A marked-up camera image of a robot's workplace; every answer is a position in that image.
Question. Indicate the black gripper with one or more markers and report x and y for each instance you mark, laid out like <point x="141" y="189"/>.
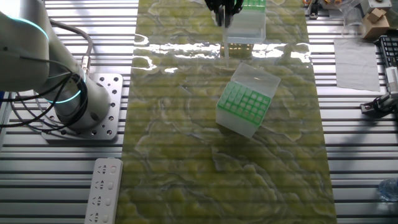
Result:
<point x="224" y="3"/>

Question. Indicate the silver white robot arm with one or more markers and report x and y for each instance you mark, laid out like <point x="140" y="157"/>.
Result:
<point x="31" y="46"/>

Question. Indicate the clear tip box green rack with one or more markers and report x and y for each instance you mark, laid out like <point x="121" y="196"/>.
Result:
<point x="236" y="123"/>
<point x="248" y="28"/>

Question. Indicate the clear plastic container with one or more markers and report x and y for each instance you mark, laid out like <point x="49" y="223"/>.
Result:
<point x="353" y="21"/>

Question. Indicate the white paper sheet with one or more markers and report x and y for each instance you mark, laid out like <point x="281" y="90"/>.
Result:
<point x="357" y="65"/>

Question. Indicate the green marble patterned mat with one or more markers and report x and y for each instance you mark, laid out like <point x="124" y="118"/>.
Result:
<point x="186" y="155"/>

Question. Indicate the brown cardboard box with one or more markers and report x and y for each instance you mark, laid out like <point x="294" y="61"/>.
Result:
<point x="376" y="26"/>

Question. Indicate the grey metal device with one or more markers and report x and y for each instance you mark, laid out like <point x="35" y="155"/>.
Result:
<point x="376" y="3"/>

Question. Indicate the black keyboard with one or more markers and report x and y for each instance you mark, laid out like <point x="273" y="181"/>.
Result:
<point x="390" y="51"/>

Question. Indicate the white power strip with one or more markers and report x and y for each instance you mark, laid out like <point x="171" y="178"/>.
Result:
<point x="104" y="199"/>

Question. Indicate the clear water bottle blue cap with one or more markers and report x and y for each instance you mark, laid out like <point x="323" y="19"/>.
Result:
<point x="390" y="189"/>

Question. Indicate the black metal bracket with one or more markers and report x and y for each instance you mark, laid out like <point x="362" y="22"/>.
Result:
<point x="313" y="11"/>

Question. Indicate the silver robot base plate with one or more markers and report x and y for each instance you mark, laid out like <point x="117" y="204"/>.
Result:
<point x="115" y="93"/>

